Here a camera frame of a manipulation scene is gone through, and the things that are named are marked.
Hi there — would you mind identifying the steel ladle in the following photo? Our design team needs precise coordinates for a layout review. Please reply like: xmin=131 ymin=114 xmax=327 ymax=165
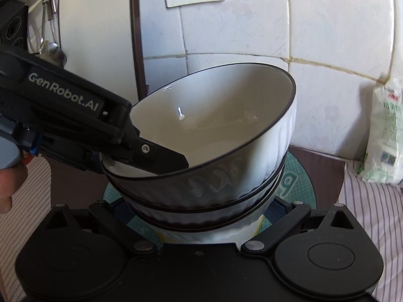
xmin=44 ymin=0 xmax=68 ymax=70

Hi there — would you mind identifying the teal fried egg plate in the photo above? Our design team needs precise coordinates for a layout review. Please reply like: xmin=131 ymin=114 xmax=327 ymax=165
xmin=102 ymin=149 xmax=316 ymax=246

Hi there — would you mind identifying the white seasoning packet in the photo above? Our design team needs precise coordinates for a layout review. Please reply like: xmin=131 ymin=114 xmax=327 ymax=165
xmin=356 ymin=72 xmax=403 ymax=185

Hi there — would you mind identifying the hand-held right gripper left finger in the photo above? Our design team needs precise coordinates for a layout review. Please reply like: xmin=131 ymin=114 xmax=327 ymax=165
xmin=47 ymin=201 xmax=158 ymax=252

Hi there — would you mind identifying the white cutting board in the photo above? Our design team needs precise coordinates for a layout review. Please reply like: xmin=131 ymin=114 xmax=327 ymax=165
xmin=58 ymin=0 xmax=150 ymax=99

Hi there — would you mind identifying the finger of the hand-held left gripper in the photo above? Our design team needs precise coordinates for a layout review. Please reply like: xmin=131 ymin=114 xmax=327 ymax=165
xmin=109 ymin=126 xmax=189 ymax=175

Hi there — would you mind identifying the white ribbed bowl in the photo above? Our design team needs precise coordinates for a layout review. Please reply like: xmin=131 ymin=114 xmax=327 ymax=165
xmin=126 ymin=176 xmax=284 ymax=244
xmin=100 ymin=63 xmax=298 ymax=210
xmin=105 ymin=157 xmax=288 ymax=229

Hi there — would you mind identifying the person's left hand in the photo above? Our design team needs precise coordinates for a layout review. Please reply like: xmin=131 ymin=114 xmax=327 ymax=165
xmin=0 ymin=160 xmax=29 ymax=215

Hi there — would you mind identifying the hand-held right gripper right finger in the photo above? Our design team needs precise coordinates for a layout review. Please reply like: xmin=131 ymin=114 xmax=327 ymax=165
xmin=241 ymin=197 xmax=358 ymax=252

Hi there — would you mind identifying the striped brown pink table mat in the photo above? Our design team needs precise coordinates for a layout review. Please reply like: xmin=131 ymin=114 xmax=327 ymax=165
xmin=0 ymin=146 xmax=403 ymax=302

